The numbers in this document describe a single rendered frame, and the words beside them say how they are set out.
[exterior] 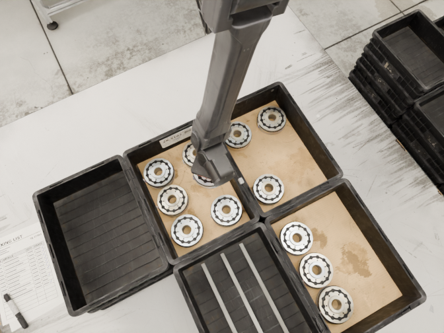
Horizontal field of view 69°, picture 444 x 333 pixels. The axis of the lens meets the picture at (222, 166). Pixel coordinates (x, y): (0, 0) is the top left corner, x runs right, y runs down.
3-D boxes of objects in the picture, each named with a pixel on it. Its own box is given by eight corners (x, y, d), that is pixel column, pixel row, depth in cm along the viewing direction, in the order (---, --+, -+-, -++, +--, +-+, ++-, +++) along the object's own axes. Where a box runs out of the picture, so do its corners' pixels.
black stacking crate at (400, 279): (259, 226, 108) (262, 220, 97) (333, 187, 112) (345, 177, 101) (325, 346, 96) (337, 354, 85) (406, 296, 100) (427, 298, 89)
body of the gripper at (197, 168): (224, 147, 91) (224, 137, 84) (213, 180, 88) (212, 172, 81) (203, 140, 92) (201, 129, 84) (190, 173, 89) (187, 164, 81)
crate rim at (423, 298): (261, 221, 99) (262, 219, 97) (343, 178, 103) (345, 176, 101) (335, 353, 86) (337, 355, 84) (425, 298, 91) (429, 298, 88)
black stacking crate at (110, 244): (50, 202, 112) (32, 193, 101) (130, 165, 116) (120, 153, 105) (88, 314, 99) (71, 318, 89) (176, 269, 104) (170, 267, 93)
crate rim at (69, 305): (34, 195, 103) (30, 193, 101) (122, 154, 107) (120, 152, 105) (73, 318, 90) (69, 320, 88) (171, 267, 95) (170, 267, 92)
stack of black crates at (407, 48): (341, 82, 204) (372, 30, 162) (380, 63, 208) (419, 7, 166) (382, 133, 192) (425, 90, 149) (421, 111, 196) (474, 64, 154)
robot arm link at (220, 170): (225, 115, 74) (191, 129, 71) (250, 157, 71) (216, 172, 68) (217, 139, 85) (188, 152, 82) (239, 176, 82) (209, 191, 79)
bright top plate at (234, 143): (217, 131, 115) (217, 130, 114) (240, 117, 117) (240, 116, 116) (233, 152, 112) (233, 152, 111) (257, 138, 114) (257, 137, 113)
